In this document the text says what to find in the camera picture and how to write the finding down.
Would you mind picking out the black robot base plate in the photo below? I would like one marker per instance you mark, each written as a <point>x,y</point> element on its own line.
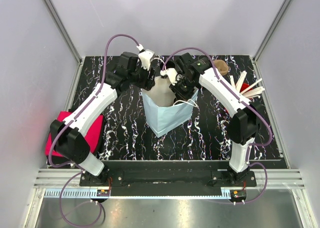
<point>168,178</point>

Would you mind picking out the white wrapped straw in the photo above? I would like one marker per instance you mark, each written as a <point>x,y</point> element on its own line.
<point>254,92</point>
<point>240,81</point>
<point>251,86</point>
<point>234,84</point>

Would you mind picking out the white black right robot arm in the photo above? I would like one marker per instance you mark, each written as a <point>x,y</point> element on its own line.
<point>185,74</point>

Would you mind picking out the aluminium frame post left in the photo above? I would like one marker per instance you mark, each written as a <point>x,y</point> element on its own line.
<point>62,30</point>

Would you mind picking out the red plastic cup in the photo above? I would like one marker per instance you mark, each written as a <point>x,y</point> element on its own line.
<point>244,87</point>

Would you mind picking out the light blue paper bag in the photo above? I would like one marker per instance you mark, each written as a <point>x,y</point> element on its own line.
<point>162,110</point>

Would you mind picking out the aluminium frame post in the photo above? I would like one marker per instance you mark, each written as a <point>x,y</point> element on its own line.
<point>273,27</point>
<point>62,30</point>

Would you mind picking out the aluminium frame post right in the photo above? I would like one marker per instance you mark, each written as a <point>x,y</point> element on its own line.
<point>273,27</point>

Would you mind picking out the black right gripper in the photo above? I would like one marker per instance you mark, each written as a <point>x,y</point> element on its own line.
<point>174,87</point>

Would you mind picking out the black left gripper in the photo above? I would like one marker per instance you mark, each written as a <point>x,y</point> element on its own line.
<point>147,83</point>

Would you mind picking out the pink cloth on black pad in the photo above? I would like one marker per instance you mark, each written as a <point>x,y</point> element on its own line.
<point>94,138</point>

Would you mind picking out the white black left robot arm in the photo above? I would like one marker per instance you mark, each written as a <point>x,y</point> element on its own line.
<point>68,136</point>

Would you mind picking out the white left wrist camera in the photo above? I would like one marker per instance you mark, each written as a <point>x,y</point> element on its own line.
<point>145,56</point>

